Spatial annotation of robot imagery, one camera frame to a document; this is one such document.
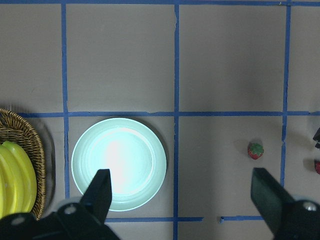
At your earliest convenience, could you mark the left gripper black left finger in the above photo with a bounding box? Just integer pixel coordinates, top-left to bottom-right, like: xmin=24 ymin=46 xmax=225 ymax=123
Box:
xmin=79 ymin=169 xmax=112 ymax=224

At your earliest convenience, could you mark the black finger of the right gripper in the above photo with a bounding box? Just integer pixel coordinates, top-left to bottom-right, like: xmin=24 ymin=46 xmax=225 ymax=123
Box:
xmin=312 ymin=128 xmax=320 ymax=149

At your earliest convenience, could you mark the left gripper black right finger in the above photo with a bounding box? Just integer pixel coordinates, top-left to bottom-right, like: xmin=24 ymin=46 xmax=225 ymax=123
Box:
xmin=250 ymin=167 xmax=295 ymax=234

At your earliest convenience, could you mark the red strawberry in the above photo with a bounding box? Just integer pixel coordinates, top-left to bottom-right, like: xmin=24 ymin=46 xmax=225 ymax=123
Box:
xmin=314 ymin=160 xmax=320 ymax=175
xmin=247 ymin=142 xmax=264 ymax=160

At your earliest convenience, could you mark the pale green round plate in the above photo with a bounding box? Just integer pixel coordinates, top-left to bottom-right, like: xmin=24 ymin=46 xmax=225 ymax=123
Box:
xmin=71 ymin=117 xmax=167 ymax=212

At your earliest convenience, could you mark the yellow banana bunch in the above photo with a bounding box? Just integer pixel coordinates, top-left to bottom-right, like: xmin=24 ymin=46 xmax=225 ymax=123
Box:
xmin=0 ymin=141 xmax=37 ymax=216

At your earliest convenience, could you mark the brown wicker basket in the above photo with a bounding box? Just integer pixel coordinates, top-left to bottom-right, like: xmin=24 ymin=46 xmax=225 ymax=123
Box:
xmin=0 ymin=108 xmax=47 ymax=220

